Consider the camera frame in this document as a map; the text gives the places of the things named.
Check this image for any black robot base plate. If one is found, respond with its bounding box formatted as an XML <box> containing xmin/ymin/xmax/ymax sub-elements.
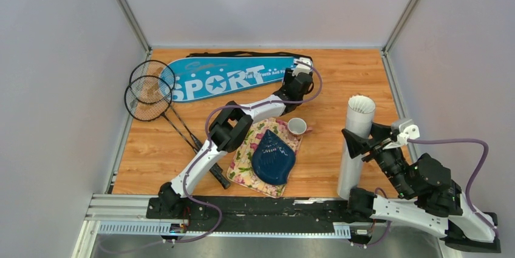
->
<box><xmin>146</xmin><ymin>196</ymin><xmax>372</xmax><ymax>234</ymax></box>

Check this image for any floral rectangular tray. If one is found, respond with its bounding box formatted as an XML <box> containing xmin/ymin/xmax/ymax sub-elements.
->
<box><xmin>227</xmin><ymin>118</ymin><xmax>302</xmax><ymax>198</ymax></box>

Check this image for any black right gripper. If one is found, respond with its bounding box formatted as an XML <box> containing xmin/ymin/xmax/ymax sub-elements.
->
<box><xmin>339</xmin><ymin>121</ymin><xmax>412</xmax><ymax>199</ymax></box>

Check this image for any black badminton racket lower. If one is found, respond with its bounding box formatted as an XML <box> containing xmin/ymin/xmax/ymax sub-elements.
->
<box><xmin>123</xmin><ymin>75</ymin><xmax>232</xmax><ymax>190</ymax></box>

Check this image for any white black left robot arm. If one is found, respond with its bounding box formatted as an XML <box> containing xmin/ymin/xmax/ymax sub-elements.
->
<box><xmin>158</xmin><ymin>67</ymin><xmax>322</xmax><ymax>219</ymax></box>

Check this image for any floral ceramic cup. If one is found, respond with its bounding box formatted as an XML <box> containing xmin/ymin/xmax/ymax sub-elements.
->
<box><xmin>287</xmin><ymin>118</ymin><xmax>313</xmax><ymax>140</ymax></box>

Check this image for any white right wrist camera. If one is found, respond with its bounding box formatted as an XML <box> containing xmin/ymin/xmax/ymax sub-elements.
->
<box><xmin>388</xmin><ymin>118</ymin><xmax>420</xmax><ymax>149</ymax></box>

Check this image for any black badminton racket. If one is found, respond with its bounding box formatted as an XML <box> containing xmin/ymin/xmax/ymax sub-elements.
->
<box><xmin>124</xmin><ymin>59</ymin><xmax>202</xmax><ymax>152</ymax></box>
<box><xmin>123</xmin><ymin>75</ymin><xmax>232</xmax><ymax>190</ymax></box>

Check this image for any grey shuttlecock tube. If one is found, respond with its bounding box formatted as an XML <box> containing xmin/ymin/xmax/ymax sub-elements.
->
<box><xmin>337</xmin><ymin>95</ymin><xmax>376</xmax><ymax>200</ymax></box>

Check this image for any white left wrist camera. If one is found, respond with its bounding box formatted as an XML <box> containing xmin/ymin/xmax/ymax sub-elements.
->
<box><xmin>292</xmin><ymin>57</ymin><xmax>313</xmax><ymax>76</ymax></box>

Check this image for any black badminton racket upper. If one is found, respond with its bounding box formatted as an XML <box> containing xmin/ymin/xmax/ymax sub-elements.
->
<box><xmin>124</xmin><ymin>59</ymin><xmax>202</xmax><ymax>152</ymax></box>

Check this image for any blue sport racket bag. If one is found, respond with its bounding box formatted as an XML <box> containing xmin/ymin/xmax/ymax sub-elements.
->
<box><xmin>168</xmin><ymin>51</ymin><xmax>313</xmax><ymax>103</ymax></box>

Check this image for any aluminium frame rail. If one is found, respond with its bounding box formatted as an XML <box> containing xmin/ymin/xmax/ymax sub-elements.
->
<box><xmin>86</xmin><ymin>194</ymin><xmax>372</xmax><ymax>238</ymax></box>

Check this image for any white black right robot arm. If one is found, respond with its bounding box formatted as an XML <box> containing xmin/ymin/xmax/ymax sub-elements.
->
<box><xmin>342</xmin><ymin>119</ymin><xmax>501</xmax><ymax>254</ymax></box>

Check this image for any blue leaf-shaped plate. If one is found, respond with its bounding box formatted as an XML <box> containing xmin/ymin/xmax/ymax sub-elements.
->
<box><xmin>251</xmin><ymin>129</ymin><xmax>296</xmax><ymax>186</ymax></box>

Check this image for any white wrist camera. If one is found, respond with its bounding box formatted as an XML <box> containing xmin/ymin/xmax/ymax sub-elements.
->
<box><xmin>292</xmin><ymin>57</ymin><xmax>313</xmax><ymax>76</ymax></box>
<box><xmin>388</xmin><ymin>118</ymin><xmax>420</xmax><ymax>149</ymax></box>

